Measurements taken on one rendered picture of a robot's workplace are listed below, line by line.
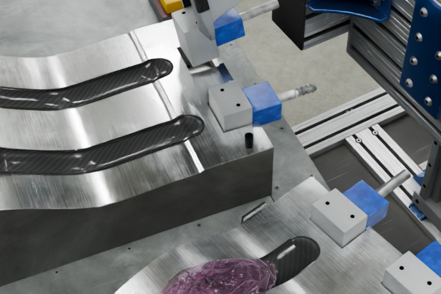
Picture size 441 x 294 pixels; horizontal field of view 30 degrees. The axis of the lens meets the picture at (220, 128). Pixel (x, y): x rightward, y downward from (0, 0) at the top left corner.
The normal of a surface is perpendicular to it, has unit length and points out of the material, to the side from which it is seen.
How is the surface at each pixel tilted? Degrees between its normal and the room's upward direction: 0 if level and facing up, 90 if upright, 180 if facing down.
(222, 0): 72
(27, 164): 28
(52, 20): 0
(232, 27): 82
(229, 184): 90
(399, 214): 0
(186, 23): 11
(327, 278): 0
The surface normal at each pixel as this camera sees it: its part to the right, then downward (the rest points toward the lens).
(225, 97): -0.02, -0.67
